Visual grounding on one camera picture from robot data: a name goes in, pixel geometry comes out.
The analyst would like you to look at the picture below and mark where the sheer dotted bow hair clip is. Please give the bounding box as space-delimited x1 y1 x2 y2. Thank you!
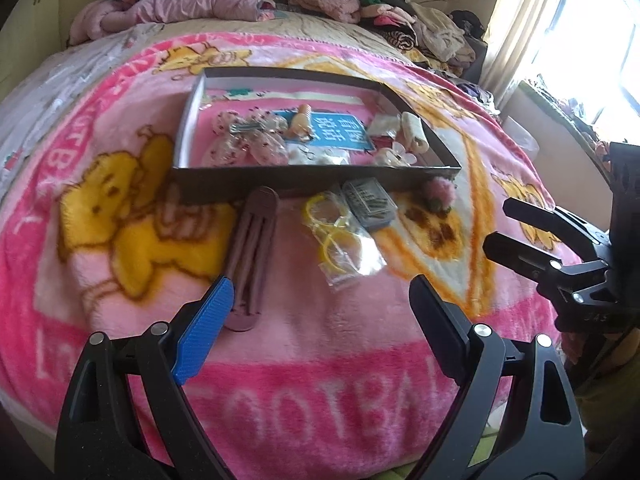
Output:
210 107 291 166

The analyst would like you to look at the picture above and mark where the cream lettered hair clip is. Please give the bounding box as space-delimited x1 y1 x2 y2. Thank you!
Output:
400 111 431 153

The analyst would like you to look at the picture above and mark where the mauve plastic hair clip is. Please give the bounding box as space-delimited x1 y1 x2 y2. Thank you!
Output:
222 186 281 332

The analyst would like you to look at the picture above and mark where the white flower hair clip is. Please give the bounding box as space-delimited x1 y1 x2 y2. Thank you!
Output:
372 141 418 167

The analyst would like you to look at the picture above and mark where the small grey clear case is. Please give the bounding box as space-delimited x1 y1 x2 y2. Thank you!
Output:
341 177 396 233

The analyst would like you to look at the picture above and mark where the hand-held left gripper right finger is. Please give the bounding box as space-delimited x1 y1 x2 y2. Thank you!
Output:
409 275 586 480

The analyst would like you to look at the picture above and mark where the bright window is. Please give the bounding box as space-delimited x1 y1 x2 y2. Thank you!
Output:
520 0 640 131

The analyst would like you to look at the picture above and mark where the green cloth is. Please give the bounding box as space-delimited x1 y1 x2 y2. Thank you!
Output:
395 430 506 480

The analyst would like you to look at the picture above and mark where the small white packet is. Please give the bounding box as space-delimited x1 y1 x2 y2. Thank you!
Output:
367 114 403 138

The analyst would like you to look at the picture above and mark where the clear earrings packet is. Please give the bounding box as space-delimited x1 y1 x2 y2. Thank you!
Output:
287 142 351 166

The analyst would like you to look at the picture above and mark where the bag of yellow rings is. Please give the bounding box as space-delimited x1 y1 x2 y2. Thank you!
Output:
302 190 388 288

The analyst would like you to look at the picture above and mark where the white plastic bag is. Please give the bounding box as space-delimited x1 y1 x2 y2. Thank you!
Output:
502 116 541 161

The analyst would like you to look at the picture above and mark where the pink crumpled duvet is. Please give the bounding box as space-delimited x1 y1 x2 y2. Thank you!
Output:
67 0 276 46

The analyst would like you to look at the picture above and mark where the cream wardrobe with black handles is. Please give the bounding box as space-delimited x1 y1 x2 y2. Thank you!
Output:
0 0 116 91

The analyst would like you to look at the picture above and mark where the pink pompom hair tie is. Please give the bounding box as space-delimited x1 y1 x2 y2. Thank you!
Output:
420 177 458 213

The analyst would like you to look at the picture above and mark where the pile of mixed clothes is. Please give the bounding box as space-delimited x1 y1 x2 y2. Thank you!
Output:
357 0 488 78

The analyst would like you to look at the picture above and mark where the peach spiral hair tie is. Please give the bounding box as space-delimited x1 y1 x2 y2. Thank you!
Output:
287 104 316 138

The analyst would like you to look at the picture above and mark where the cream curtain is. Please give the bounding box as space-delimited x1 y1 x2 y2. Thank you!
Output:
480 0 576 106

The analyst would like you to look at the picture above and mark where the pink knitted garment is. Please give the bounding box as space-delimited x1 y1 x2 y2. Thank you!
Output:
287 0 361 23

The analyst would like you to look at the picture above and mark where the grey printed bed sheet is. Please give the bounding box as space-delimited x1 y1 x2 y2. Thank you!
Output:
0 22 166 201

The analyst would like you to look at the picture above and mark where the pink printed fleece blanket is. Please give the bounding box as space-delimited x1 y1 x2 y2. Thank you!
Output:
0 32 586 471

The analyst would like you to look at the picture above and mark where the shallow grey cardboard box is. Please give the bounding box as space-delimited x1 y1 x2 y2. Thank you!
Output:
170 66 463 206

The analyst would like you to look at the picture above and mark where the beige quilted bedspread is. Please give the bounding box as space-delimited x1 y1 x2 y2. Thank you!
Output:
145 12 416 68

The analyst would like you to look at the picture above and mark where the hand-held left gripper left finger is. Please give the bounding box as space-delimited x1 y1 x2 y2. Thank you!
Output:
55 275 236 480

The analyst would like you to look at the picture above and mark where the pink booklet with teal label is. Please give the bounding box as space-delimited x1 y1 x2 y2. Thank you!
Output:
200 87 401 161

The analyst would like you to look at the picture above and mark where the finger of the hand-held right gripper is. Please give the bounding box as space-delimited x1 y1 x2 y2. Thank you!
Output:
482 231 608 286
502 197 608 256

